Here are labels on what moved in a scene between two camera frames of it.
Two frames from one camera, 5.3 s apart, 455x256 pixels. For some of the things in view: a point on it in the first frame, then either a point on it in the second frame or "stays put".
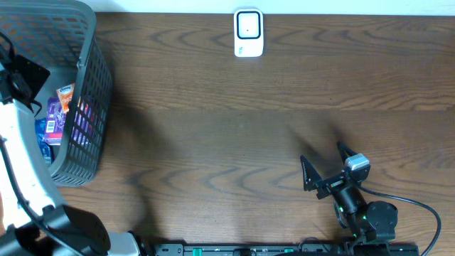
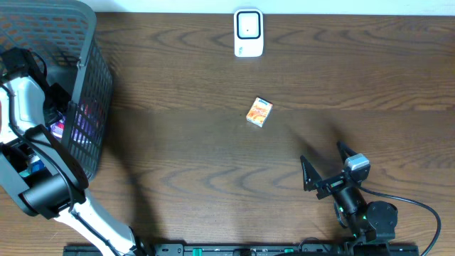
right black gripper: [334, 183] stays put
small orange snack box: [65, 94] -> [259, 112]
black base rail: [303, 249] stays put
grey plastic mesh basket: [64, 38] stays put
